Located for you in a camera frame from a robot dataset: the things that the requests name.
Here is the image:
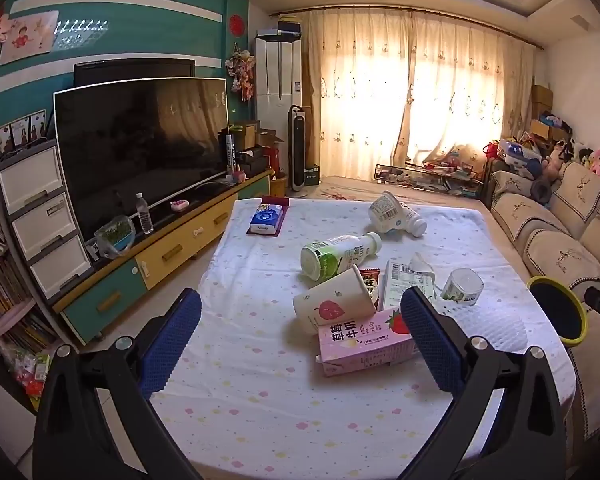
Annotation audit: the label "large flat television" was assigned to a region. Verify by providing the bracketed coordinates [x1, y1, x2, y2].
[54, 77, 228, 240]

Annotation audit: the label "white drawer unit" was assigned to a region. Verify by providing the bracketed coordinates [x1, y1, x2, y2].
[0, 140, 92, 304]

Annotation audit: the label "green coconut juice bottle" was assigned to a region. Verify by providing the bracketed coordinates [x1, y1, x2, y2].
[300, 232, 382, 282]

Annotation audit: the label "white supplement bottle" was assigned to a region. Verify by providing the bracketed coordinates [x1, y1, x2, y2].
[396, 206, 427, 238]

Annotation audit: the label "white strawberry paper cup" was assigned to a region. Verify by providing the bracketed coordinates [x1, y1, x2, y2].
[292, 266, 376, 335]

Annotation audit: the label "clear water bottle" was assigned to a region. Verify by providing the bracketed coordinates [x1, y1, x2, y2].
[136, 192, 154, 235]

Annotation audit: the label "white standing air conditioner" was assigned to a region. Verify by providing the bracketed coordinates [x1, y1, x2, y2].
[254, 36, 302, 174]

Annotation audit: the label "white yogurt cup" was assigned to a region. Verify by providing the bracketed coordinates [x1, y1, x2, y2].
[368, 191, 405, 233]

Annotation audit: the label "red tissue tray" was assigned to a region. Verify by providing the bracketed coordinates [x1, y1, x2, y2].
[248, 196, 290, 236]

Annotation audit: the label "white dotted tablecloth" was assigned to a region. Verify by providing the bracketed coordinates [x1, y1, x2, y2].
[148, 197, 578, 480]

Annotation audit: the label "blue tissue pack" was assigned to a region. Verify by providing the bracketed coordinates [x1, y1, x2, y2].
[249, 203, 284, 235]

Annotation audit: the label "low shelf with books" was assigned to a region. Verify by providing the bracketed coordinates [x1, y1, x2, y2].
[374, 164, 482, 198]

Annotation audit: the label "stuffed toy pile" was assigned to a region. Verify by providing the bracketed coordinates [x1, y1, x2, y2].
[483, 110, 600, 182]

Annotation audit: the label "yellow teal tv cabinet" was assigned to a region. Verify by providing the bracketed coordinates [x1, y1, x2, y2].
[53, 169, 274, 346]

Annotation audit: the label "cream curtains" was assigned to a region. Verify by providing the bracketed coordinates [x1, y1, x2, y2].
[300, 6, 536, 180]

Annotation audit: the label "beige sofa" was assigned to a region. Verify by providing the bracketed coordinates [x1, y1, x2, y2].
[486, 162, 600, 441]

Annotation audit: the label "black tower fan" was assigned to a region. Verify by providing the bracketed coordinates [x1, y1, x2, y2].
[288, 105, 306, 197]

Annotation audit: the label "red snack wrapper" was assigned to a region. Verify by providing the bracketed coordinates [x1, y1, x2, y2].
[360, 269, 380, 310]

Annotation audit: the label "artificial flower decoration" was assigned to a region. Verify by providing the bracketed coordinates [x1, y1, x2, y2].
[225, 44, 256, 102]

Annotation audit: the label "glass bowl on cabinet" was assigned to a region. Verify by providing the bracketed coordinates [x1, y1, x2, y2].
[95, 214, 135, 260]

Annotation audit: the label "yellow rimmed trash bin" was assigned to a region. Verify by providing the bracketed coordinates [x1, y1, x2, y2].
[527, 275, 588, 348]

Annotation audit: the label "pink strawberry milk carton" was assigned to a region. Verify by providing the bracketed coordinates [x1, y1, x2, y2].
[316, 309, 416, 377]

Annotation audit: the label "white printed paper package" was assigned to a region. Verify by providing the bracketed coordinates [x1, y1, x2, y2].
[380, 252, 436, 311]

